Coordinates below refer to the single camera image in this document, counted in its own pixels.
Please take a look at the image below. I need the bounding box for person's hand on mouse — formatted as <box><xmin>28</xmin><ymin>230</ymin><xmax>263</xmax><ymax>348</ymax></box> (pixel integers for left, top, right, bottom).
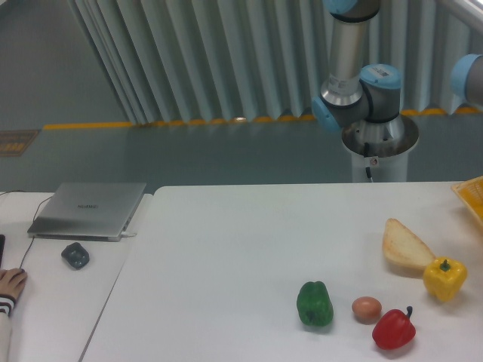
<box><xmin>0</xmin><ymin>268</ymin><xmax>28</xmax><ymax>302</ymax></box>

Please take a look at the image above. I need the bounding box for triangular toasted bread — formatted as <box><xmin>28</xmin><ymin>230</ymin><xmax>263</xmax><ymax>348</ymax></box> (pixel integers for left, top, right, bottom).
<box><xmin>382</xmin><ymin>218</ymin><xmax>436</xmax><ymax>270</ymax></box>

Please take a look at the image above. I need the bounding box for striped sleeve forearm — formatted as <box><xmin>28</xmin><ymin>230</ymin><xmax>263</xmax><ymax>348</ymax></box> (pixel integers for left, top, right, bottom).
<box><xmin>0</xmin><ymin>295</ymin><xmax>15</xmax><ymax>362</ymax></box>

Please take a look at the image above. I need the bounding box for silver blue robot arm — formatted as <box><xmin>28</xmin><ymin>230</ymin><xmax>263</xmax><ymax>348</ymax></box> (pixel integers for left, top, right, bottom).
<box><xmin>312</xmin><ymin>1</ymin><xmax>482</xmax><ymax>130</ymax></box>

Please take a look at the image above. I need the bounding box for yellow plastic basket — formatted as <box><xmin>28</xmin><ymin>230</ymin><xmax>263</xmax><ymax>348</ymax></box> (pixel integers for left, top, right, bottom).
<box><xmin>451</xmin><ymin>176</ymin><xmax>482</xmax><ymax>226</ymax></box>

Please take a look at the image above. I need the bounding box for black keyboard edge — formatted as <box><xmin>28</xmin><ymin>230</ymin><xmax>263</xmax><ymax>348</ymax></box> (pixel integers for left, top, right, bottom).
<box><xmin>0</xmin><ymin>234</ymin><xmax>6</xmax><ymax>268</ymax></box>

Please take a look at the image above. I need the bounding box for small black plastic tray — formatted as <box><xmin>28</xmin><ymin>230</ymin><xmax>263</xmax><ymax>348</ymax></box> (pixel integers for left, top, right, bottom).
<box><xmin>61</xmin><ymin>242</ymin><xmax>90</xmax><ymax>270</ymax></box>

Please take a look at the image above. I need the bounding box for silver closed laptop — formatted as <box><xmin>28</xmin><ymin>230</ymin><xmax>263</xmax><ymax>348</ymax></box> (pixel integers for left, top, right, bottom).
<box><xmin>27</xmin><ymin>183</ymin><xmax>146</xmax><ymax>241</ymax></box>

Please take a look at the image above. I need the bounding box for grey pleated curtain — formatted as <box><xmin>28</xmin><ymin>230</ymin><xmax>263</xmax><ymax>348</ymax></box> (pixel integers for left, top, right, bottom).
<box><xmin>70</xmin><ymin>1</ymin><xmax>482</xmax><ymax>124</ymax></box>

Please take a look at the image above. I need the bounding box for green bell pepper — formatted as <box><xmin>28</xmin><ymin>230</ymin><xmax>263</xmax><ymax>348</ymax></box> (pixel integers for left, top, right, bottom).
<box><xmin>296</xmin><ymin>281</ymin><xmax>334</xmax><ymax>327</ymax></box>

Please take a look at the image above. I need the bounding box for brown egg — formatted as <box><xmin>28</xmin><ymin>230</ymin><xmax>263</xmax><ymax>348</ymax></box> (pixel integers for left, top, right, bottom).
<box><xmin>352</xmin><ymin>296</ymin><xmax>382</xmax><ymax>323</ymax></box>

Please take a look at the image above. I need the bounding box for red bell pepper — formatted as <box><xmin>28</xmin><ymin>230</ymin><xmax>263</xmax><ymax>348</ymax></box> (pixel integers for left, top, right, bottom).
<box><xmin>372</xmin><ymin>306</ymin><xmax>416</xmax><ymax>350</ymax></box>

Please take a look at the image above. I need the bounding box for yellow bell pepper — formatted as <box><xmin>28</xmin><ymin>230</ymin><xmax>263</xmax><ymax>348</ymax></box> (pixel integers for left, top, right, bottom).
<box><xmin>423</xmin><ymin>256</ymin><xmax>468</xmax><ymax>302</ymax></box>

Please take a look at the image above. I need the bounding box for thin grey mouse cable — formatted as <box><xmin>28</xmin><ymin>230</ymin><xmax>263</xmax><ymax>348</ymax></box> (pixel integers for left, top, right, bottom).
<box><xmin>0</xmin><ymin>190</ymin><xmax>54</xmax><ymax>269</ymax></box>

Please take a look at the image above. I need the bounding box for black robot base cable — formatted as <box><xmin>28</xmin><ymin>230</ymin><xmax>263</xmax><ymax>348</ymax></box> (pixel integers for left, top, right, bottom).
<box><xmin>363</xmin><ymin>142</ymin><xmax>374</xmax><ymax>183</ymax></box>

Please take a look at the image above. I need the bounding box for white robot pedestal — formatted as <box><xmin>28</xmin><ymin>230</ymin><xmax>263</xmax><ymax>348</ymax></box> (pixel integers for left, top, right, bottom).
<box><xmin>342</xmin><ymin>115</ymin><xmax>419</xmax><ymax>183</ymax></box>

